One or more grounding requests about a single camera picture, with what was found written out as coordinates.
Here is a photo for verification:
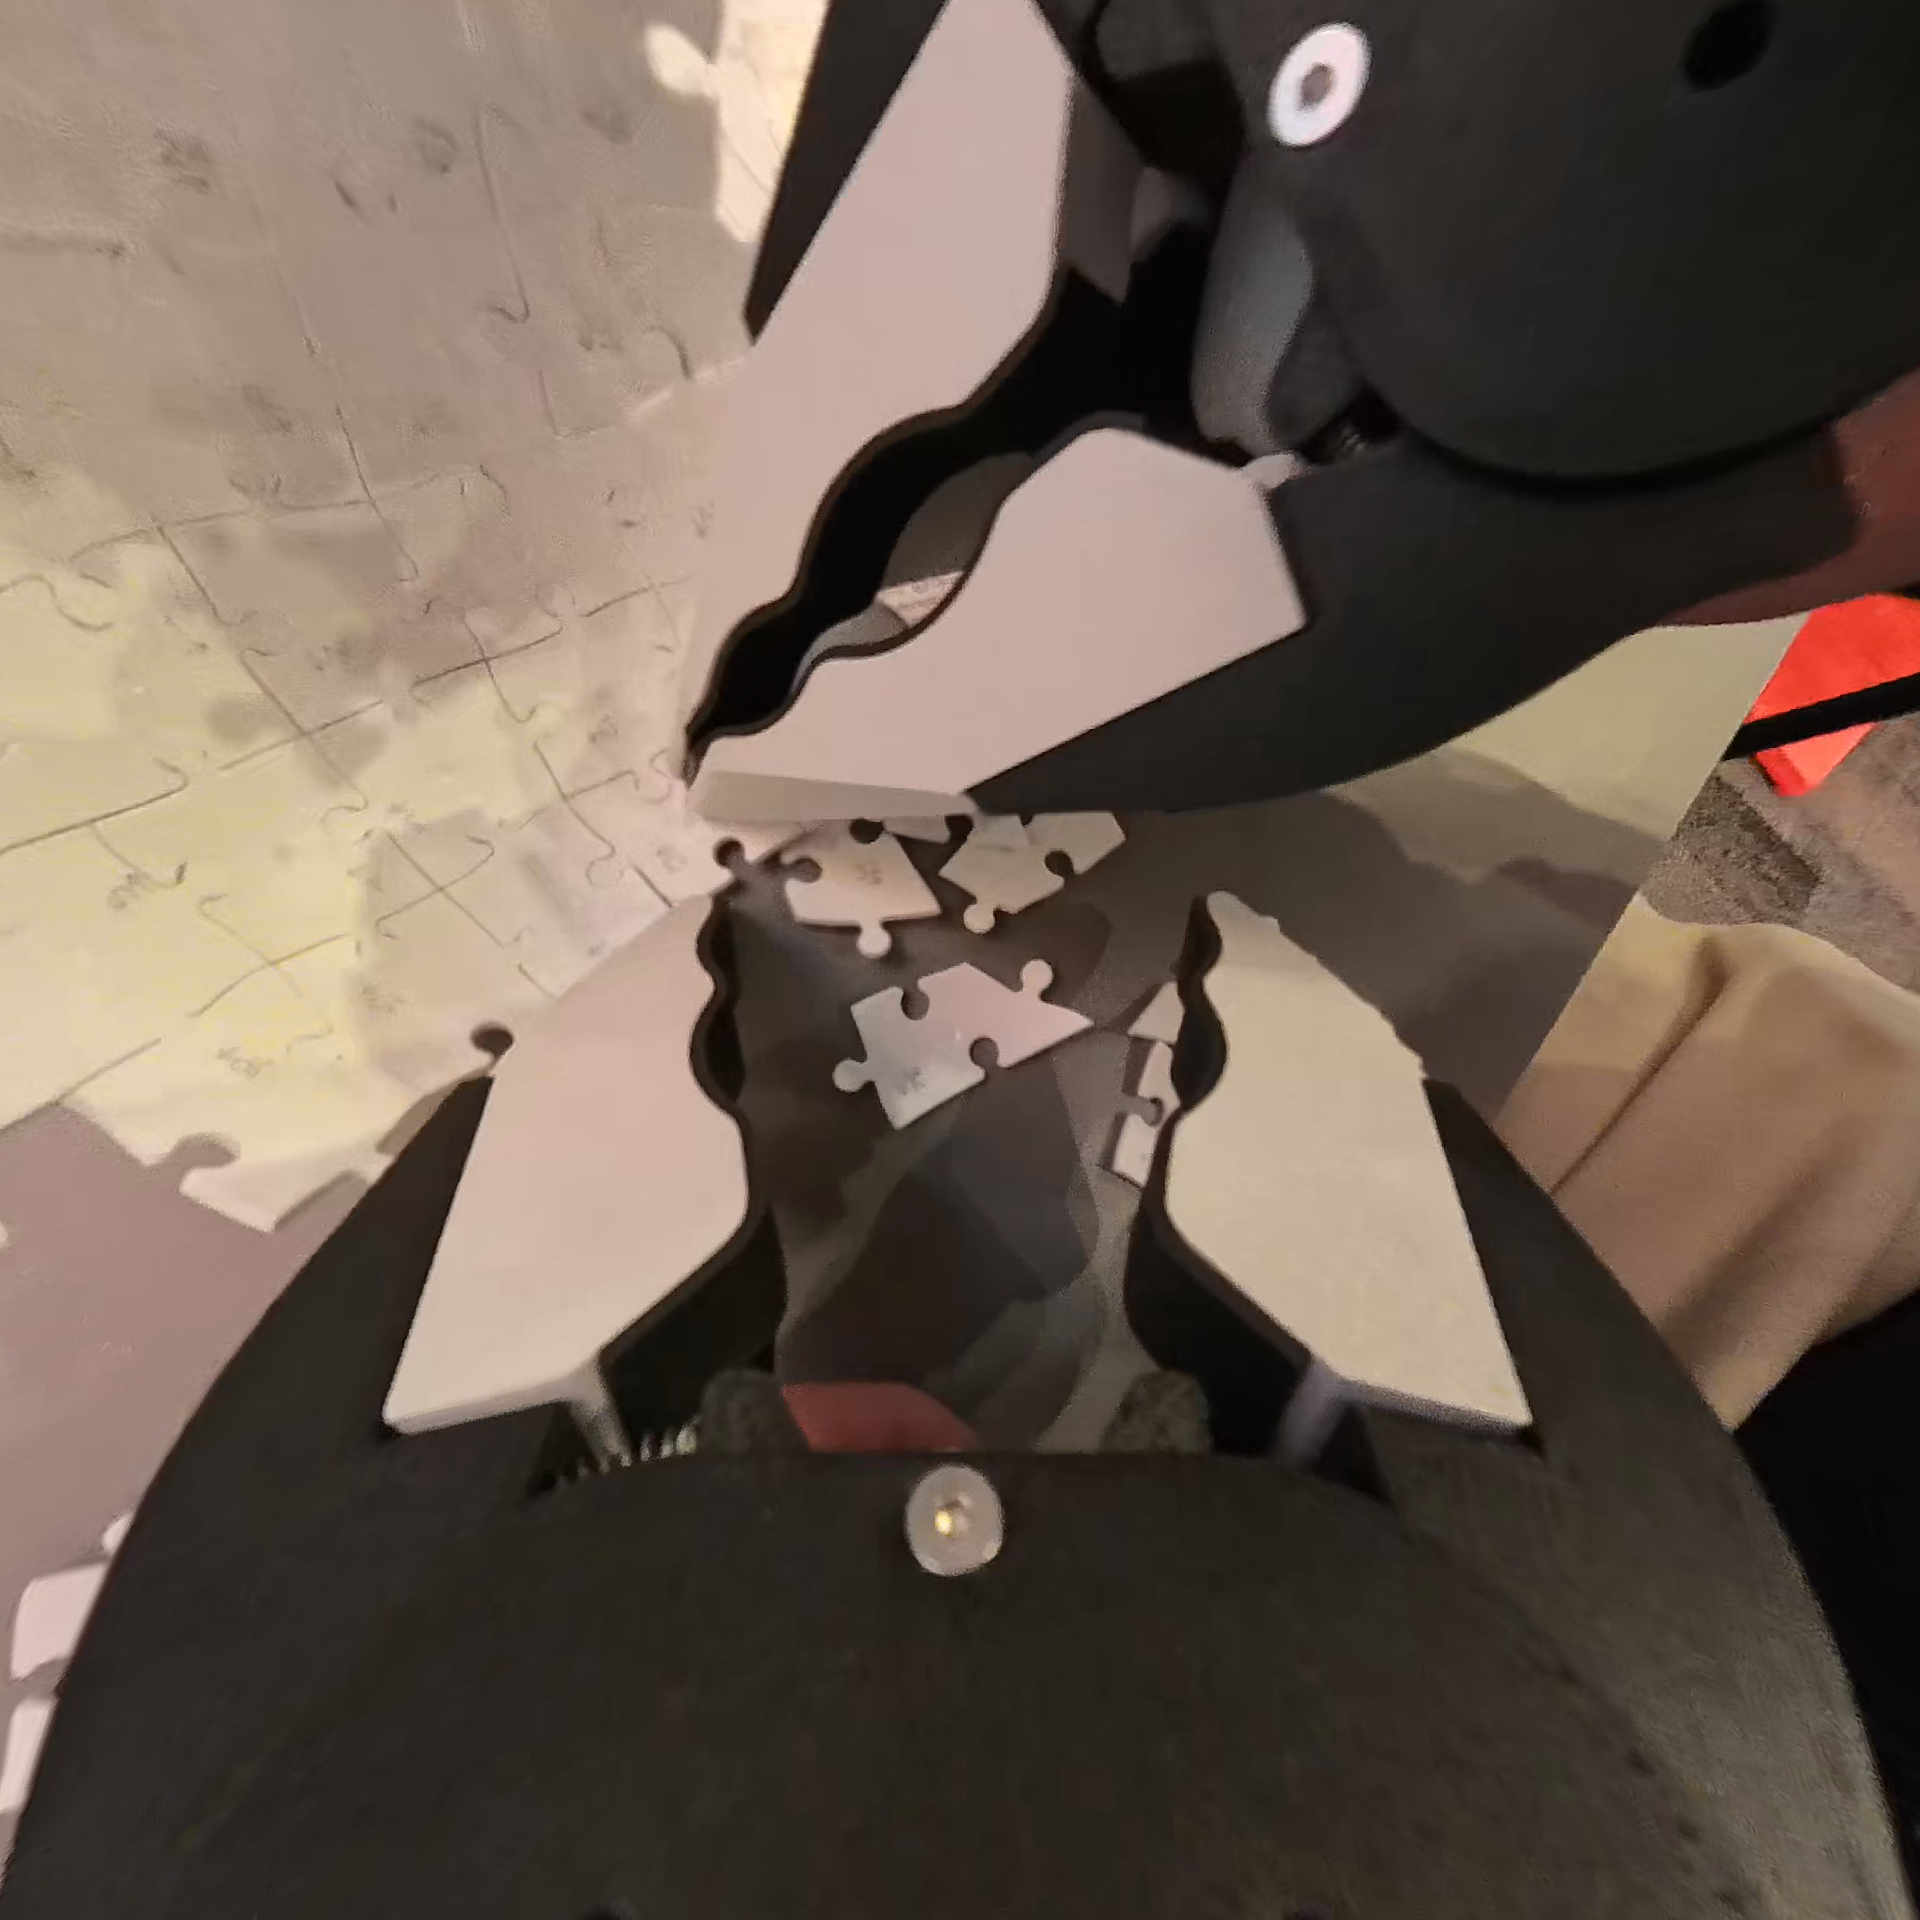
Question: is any partly built puzzle ball shell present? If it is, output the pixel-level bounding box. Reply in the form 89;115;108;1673
0;0;843;1236

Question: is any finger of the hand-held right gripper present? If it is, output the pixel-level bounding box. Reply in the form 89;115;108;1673
690;423;1311;830
682;0;1083;781

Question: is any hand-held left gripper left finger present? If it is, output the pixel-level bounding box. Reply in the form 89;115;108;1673
383;893;791;1433

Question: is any person's right hand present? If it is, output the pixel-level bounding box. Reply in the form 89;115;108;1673
1656;390;1920;632

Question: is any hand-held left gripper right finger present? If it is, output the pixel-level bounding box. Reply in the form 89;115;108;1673
1123;891;1537;1458

